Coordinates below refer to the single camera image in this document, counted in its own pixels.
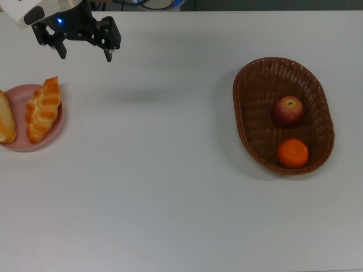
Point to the orange mandarin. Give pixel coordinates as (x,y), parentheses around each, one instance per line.
(292,153)

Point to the braided golden bread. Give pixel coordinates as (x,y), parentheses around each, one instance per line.
(42,110)

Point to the pink plate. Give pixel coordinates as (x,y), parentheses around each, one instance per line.
(20,113)

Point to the brown woven basket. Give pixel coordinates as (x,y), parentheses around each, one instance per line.
(255,113)

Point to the striped bread roll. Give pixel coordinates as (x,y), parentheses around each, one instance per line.
(6,122)

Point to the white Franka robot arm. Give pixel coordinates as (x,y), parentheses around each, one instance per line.
(17,11)

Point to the red apple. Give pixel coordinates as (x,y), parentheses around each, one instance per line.
(287,112)

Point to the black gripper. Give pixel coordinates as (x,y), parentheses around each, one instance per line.
(75,25)

